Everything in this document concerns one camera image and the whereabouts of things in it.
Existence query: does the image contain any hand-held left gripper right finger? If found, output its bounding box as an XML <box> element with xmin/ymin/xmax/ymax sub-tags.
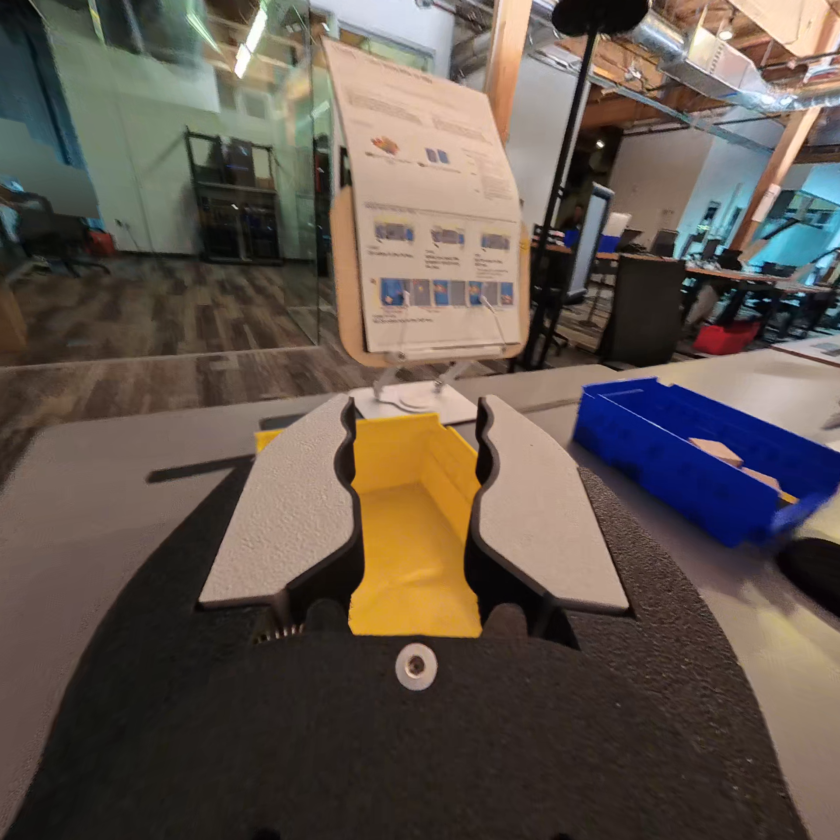
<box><xmin>465</xmin><ymin>395</ymin><xmax>631</xmax><ymax>618</ymax></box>

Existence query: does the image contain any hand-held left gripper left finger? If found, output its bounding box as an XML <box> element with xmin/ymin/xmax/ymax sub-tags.
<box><xmin>198</xmin><ymin>394</ymin><xmax>364</xmax><ymax>611</ymax></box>

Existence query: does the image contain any yellow plastic box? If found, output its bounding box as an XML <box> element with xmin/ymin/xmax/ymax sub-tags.
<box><xmin>255</xmin><ymin>413</ymin><xmax>483</xmax><ymax>637</ymax></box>

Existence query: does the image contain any blue plastic box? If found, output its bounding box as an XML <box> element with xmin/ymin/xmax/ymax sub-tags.
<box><xmin>573</xmin><ymin>377</ymin><xmax>840</xmax><ymax>549</ymax></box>

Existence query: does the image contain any pile of wooden cubes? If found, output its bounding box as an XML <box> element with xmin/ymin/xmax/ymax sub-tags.
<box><xmin>689</xmin><ymin>436</ymin><xmax>798</xmax><ymax>503</ymax></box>

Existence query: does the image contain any white stand base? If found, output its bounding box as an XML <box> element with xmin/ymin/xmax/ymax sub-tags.
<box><xmin>328</xmin><ymin>184</ymin><xmax>532</xmax><ymax>427</ymax></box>

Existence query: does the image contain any red bag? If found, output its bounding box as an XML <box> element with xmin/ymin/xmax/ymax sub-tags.
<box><xmin>694</xmin><ymin>320</ymin><xmax>763</xmax><ymax>357</ymax></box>

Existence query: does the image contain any small blue bin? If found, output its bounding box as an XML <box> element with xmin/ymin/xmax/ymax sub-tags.
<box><xmin>564</xmin><ymin>228</ymin><xmax>621</xmax><ymax>254</ymax></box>

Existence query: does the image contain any brown wooden desk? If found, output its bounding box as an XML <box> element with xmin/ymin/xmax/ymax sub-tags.
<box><xmin>682</xmin><ymin>259</ymin><xmax>834</xmax><ymax>329</ymax></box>

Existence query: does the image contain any black equipment shelf rack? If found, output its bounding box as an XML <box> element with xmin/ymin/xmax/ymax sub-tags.
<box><xmin>185</xmin><ymin>128</ymin><xmax>284</xmax><ymax>265</ymax></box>

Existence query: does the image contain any printed instruction sheet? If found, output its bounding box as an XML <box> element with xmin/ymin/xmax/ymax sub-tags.
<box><xmin>322</xmin><ymin>36</ymin><xmax>526</xmax><ymax>352</ymax></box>

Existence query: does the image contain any wooden pillar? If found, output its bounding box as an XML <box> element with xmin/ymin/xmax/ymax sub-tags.
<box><xmin>728</xmin><ymin>108</ymin><xmax>823</xmax><ymax>252</ymax></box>
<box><xmin>484</xmin><ymin>0</ymin><xmax>534</xmax><ymax>142</ymax></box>

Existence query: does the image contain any silver ventilation duct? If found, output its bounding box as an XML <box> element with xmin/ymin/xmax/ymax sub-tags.
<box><xmin>630</xmin><ymin>10</ymin><xmax>795</xmax><ymax>116</ymax></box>

